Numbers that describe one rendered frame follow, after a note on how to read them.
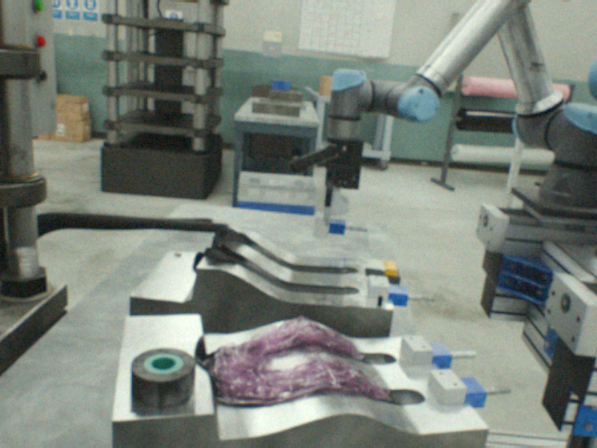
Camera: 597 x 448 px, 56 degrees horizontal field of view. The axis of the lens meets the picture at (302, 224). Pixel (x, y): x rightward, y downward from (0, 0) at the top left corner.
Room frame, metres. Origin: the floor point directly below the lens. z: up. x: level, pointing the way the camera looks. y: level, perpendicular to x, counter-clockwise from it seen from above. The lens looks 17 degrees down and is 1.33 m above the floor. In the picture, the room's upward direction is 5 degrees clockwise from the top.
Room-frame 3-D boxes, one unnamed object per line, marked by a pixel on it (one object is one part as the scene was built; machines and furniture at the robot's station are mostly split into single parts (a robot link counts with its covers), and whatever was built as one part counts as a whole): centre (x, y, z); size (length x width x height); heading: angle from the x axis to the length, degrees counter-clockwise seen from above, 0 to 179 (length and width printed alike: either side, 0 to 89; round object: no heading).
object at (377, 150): (7.07, -0.44, 0.47); 1.10 x 0.52 x 0.94; 100
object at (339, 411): (0.73, -0.01, 0.86); 0.50 x 0.26 x 0.11; 105
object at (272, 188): (4.32, 0.22, 0.28); 0.61 x 0.41 x 0.15; 93
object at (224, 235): (1.08, 0.05, 0.92); 0.35 x 0.16 x 0.09; 88
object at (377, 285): (1.02, -0.21, 0.89); 0.13 x 0.05 x 0.05; 88
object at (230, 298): (1.09, 0.06, 0.87); 0.50 x 0.26 x 0.14; 88
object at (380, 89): (1.33, -0.18, 1.25); 0.11 x 0.11 x 0.08; 19
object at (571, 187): (1.38, -0.66, 1.09); 0.15 x 0.15 x 0.10
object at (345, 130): (1.32, -0.08, 1.17); 0.08 x 0.08 x 0.05
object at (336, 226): (1.32, -0.10, 0.93); 0.13 x 0.05 x 0.05; 88
